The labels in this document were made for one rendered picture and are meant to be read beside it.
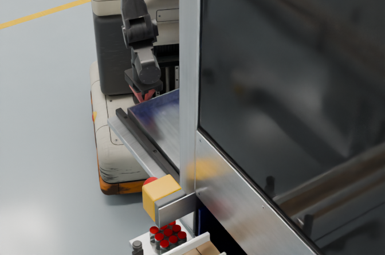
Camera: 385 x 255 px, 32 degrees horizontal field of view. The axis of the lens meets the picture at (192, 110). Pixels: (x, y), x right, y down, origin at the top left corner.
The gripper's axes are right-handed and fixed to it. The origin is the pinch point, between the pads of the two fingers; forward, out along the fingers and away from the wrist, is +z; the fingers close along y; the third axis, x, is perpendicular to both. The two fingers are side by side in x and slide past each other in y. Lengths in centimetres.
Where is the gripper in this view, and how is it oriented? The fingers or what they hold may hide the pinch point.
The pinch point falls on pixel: (144, 102)
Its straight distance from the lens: 188.0
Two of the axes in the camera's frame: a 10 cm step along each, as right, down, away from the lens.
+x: 8.4, -3.4, 4.1
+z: -0.1, 7.5, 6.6
